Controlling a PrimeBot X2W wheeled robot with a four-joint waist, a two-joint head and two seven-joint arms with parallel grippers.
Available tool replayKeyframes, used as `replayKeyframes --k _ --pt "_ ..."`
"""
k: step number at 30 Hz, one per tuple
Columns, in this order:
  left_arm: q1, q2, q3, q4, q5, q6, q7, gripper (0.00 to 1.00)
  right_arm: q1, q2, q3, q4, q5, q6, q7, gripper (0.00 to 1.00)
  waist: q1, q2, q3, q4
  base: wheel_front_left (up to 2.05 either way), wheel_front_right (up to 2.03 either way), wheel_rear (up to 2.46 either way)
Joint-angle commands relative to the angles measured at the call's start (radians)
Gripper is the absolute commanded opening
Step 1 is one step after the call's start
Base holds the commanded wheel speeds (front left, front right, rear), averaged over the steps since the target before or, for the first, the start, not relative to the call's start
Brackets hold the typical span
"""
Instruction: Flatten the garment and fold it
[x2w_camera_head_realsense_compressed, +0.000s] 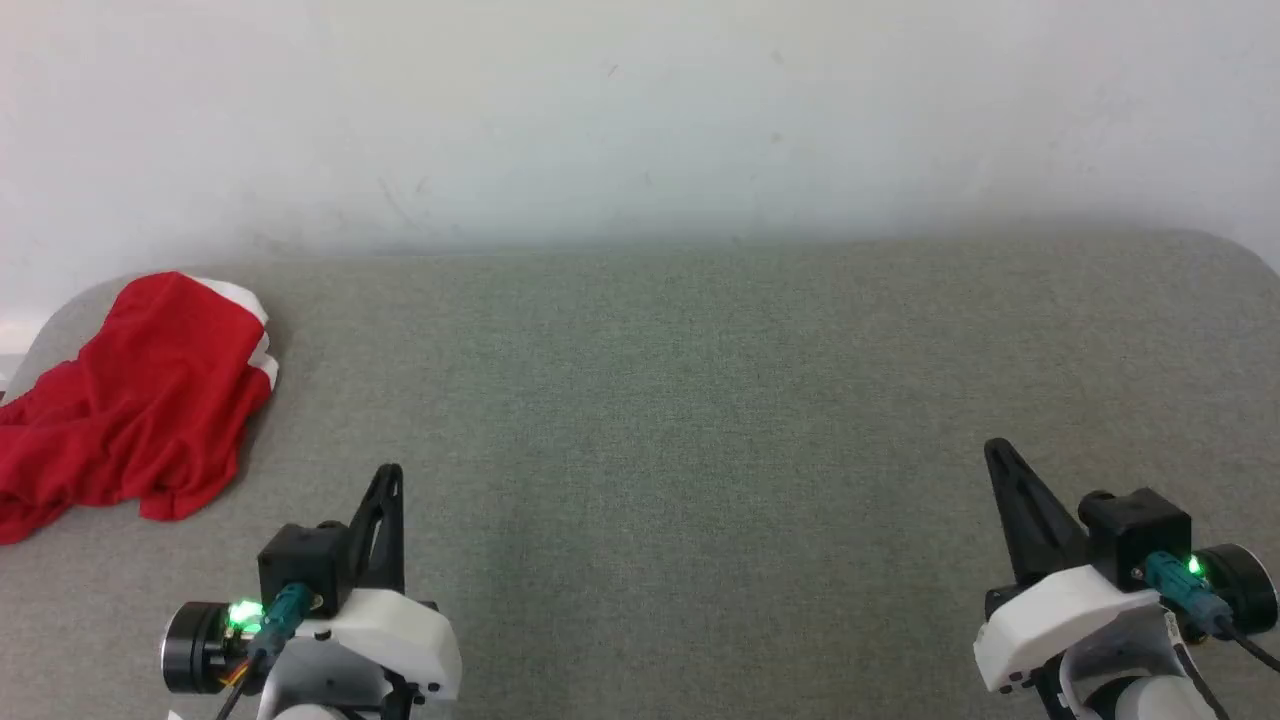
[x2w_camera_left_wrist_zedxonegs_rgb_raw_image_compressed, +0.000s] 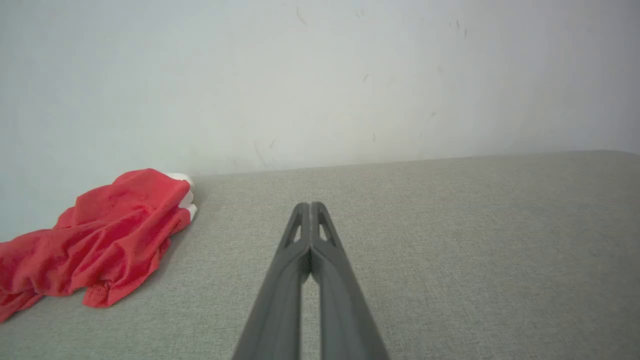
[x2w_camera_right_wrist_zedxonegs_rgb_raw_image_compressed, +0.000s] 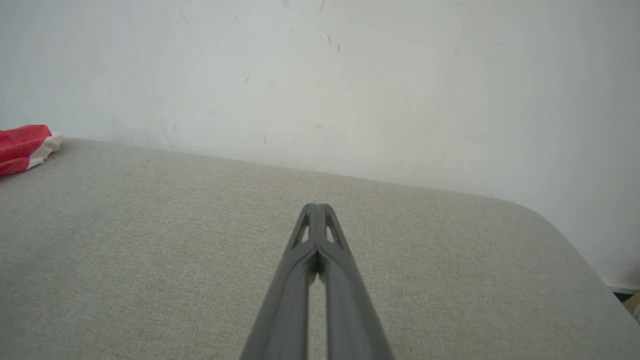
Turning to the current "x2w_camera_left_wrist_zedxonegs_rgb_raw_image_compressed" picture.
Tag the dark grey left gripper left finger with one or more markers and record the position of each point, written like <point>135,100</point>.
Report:
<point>280,290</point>

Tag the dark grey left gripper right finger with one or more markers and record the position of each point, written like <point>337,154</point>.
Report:
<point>340,300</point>

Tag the red garment with white trim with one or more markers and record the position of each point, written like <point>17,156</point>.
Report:
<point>100,240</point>

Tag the grey fabric sofa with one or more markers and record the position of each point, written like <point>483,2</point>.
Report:
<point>475,250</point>

